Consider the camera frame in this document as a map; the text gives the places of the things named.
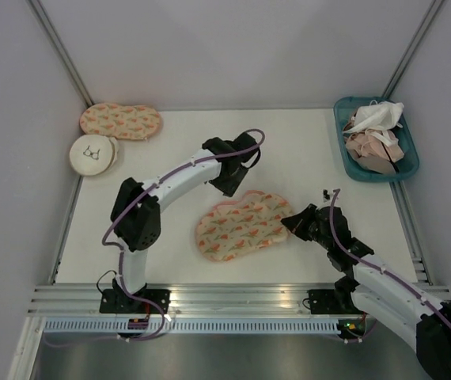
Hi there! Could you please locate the taupe bra in basket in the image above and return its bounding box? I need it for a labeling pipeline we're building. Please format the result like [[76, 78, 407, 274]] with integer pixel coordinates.
[[356, 156, 396, 175]]

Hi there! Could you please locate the white slotted cable duct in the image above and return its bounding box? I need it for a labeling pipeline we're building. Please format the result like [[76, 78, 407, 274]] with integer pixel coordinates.
[[44, 317, 339, 335]]

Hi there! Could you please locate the right aluminium frame post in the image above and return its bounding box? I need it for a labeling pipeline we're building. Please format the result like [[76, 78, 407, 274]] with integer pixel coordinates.
[[381, 0, 447, 98]]

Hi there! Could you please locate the aluminium front rail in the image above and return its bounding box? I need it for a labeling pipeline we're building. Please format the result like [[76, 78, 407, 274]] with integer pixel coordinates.
[[28, 283, 332, 318]]

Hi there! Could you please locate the aluminium frame post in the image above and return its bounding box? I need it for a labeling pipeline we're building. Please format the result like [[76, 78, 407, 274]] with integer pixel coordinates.
[[26, 0, 94, 107], [381, 0, 447, 98]]

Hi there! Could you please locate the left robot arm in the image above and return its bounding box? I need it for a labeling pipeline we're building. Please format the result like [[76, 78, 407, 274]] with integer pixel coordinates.
[[101, 128, 265, 314]]

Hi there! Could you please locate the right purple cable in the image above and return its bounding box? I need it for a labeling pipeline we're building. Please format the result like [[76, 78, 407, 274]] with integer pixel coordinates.
[[328, 188, 451, 377]]

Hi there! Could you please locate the pink bra in basket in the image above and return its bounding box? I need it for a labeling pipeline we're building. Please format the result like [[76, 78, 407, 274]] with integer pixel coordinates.
[[345, 131, 404, 162]]

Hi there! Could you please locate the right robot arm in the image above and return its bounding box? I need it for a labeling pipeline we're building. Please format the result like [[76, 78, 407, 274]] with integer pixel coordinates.
[[281, 204, 451, 379]]

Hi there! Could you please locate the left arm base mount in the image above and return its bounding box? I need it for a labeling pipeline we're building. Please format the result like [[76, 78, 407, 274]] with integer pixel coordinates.
[[99, 289, 171, 314]]

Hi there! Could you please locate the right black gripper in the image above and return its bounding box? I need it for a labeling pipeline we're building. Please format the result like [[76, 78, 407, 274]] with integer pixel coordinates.
[[282, 203, 332, 250]]

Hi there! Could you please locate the round cream laundry bag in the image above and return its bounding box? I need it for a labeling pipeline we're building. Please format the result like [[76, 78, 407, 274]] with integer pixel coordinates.
[[69, 135, 119, 177]]

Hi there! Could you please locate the white bra in basket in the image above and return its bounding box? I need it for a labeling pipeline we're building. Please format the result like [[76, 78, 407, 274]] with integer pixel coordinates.
[[343, 101, 404, 134]]

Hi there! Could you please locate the floral mesh laundry bag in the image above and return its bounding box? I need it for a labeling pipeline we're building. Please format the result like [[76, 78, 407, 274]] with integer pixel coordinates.
[[195, 190, 294, 263]]

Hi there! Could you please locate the left aluminium frame post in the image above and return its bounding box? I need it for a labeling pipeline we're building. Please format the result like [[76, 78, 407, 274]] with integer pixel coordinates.
[[26, 0, 94, 107]]

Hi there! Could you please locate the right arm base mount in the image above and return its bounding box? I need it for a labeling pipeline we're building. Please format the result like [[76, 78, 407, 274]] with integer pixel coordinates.
[[304, 289, 358, 315]]

